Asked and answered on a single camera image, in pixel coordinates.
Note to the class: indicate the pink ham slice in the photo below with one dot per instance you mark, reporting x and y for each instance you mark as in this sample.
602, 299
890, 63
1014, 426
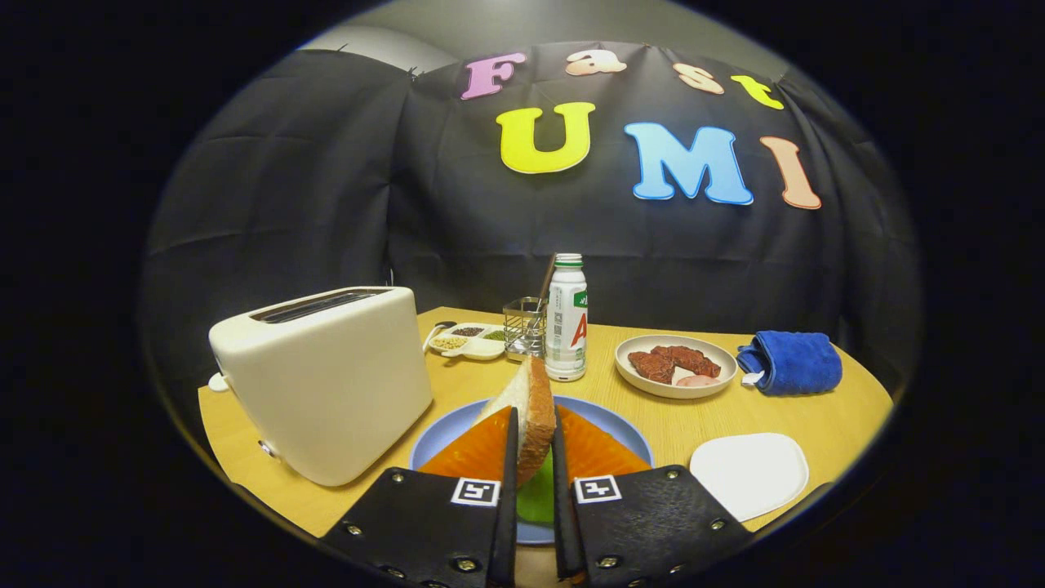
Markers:
700, 381

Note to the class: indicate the brown meat piece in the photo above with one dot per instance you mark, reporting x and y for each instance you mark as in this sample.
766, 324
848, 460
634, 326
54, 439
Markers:
651, 367
694, 359

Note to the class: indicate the white divided condiment dish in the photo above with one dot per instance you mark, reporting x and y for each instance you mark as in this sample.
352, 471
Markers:
482, 349

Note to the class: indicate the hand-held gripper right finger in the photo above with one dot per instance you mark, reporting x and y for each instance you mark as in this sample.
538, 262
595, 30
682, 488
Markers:
563, 531

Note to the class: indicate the toasted bread slice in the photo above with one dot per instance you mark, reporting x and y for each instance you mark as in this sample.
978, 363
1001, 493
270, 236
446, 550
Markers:
535, 416

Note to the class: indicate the blue towel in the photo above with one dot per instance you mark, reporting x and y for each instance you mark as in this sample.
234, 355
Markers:
796, 363

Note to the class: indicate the blue plate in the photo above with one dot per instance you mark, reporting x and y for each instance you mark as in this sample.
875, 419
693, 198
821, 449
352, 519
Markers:
604, 416

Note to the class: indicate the beige plate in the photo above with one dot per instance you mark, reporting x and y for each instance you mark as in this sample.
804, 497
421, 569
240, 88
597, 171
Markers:
669, 391

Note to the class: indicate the cream toaster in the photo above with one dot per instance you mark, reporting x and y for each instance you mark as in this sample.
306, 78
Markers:
326, 384

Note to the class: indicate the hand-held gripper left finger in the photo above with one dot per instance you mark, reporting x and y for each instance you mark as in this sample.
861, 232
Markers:
506, 531

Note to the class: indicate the white square plate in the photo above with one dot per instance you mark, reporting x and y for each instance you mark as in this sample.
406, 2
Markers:
747, 474

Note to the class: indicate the brown stick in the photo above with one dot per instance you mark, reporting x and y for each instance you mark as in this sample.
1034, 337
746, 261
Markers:
545, 282

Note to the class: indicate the green lettuce leaf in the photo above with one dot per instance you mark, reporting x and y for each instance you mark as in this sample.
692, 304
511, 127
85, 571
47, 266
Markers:
535, 502

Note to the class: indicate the white spoon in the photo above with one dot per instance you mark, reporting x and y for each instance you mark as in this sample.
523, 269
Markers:
428, 339

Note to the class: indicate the black backdrop cloth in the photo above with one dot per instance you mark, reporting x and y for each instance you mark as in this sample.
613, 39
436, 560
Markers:
326, 204

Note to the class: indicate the white drink bottle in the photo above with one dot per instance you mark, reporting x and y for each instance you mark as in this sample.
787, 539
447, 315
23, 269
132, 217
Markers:
565, 343

